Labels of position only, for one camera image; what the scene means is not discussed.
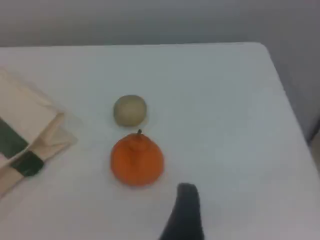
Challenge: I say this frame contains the white canvas bag green handles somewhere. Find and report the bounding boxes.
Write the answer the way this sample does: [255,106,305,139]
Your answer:
[0,66,79,201]

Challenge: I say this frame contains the orange tangerine with stem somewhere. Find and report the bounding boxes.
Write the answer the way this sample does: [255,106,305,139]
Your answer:
[110,129,165,187]

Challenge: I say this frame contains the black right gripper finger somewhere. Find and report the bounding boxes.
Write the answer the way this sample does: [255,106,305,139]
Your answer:
[158,182,206,240]

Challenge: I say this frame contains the round brown potato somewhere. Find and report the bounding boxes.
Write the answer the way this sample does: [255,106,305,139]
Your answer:
[113,94,148,127]

